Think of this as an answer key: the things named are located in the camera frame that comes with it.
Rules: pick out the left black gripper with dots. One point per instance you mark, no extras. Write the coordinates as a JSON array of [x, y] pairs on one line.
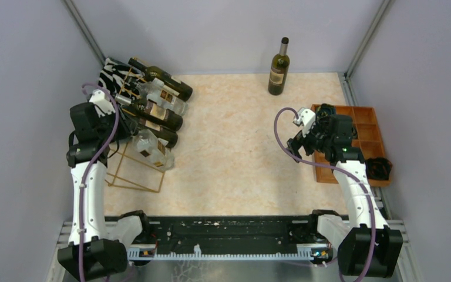
[[127, 124]]

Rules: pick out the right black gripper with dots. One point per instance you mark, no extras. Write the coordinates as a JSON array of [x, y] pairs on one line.
[[294, 144]]

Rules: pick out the clear tall glass bottle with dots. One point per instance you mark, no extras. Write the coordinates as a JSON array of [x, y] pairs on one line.
[[154, 152]]

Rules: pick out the olive green wine bottle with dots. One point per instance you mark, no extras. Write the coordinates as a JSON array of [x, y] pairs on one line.
[[169, 138]]

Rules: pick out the dark labelled wine bottle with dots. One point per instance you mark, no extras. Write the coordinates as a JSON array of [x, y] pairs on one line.
[[137, 108]]

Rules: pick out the clear glass liquor bottle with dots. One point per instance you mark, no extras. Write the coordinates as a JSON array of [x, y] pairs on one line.
[[157, 92]]

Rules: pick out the dark green wine bottle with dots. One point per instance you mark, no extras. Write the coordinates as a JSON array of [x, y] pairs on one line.
[[184, 91]]

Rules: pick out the green bottle grey capsule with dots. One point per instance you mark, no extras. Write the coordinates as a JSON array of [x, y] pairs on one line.
[[279, 69]]

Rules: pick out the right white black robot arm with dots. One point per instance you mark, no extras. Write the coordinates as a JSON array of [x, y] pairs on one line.
[[367, 246]]

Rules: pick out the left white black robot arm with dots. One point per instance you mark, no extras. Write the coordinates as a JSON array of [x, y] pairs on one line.
[[93, 251]]

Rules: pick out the dark rosette back compartment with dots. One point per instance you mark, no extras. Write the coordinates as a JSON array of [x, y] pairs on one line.
[[324, 110]]

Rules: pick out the zebra pattern cloth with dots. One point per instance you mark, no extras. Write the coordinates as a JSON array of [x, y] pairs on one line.
[[113, 74]]

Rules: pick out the orange compartment tray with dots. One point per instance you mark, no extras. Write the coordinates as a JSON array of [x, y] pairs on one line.
[[367, 135]]

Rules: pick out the black rosette front compartment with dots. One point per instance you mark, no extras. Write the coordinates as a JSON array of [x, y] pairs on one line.
[[378, 168]]

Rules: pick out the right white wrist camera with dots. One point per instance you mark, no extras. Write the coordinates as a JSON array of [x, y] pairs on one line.
[[305, 118]]

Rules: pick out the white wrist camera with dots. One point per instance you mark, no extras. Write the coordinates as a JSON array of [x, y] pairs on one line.
[[305, 118], [102, 103]]

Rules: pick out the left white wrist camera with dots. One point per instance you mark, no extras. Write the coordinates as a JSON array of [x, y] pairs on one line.
[[102, 103]]

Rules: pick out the gold wire wine rack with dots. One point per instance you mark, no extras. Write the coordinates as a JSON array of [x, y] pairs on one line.
[[129, 169]]

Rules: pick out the grey slotted cable duct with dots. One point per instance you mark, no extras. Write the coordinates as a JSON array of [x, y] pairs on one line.
[[138, 254]]

